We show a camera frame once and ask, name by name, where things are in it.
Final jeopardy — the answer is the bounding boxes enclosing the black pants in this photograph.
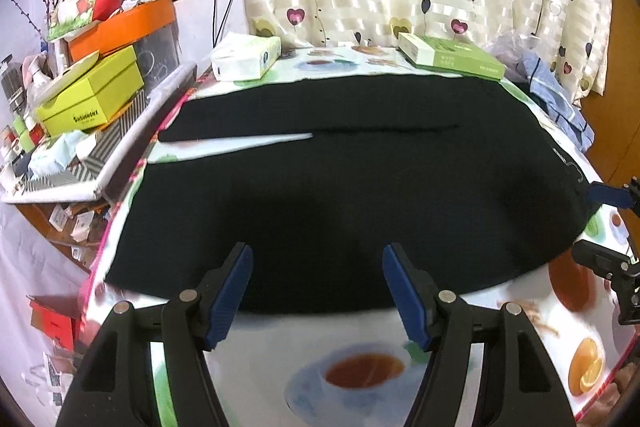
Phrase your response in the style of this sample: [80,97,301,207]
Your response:
[106,75,597,314]

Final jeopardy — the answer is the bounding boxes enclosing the blue striped clothing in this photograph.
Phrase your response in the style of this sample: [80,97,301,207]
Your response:
[515,50,594,153]

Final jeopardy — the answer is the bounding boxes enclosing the red small box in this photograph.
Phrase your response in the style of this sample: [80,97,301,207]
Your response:
[28,295,80,352]

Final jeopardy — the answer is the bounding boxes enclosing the white side shelf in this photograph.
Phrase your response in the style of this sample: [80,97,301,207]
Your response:
[1,62,196,205]

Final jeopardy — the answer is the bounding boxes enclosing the green flat box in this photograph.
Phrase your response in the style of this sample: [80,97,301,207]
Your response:
[398,32,506,81]

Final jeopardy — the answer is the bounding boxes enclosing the striped black white box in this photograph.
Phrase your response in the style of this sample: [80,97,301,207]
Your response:
[22,90,149,193]

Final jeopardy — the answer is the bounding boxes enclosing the yellow-green shoe box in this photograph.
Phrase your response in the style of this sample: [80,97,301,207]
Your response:
[36,46,143,136]

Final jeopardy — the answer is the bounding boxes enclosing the tissue pack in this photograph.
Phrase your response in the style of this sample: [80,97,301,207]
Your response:
[210,32,282,82]

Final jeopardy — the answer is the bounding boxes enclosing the orange box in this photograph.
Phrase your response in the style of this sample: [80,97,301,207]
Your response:
[68,0,176,62]

